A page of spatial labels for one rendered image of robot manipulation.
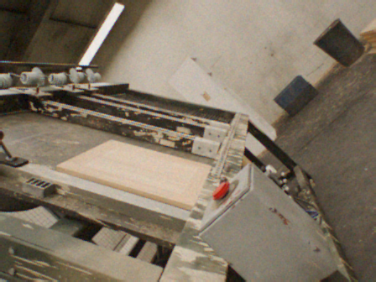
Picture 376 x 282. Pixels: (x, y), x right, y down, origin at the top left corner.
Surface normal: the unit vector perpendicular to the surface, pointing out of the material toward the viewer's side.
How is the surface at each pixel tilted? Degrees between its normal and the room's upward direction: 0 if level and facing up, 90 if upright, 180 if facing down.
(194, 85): 90
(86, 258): 60
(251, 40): 90
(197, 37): 90
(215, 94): 90
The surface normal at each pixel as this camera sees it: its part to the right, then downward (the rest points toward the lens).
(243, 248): -0.24, 0.24
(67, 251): 0.18, -0.94
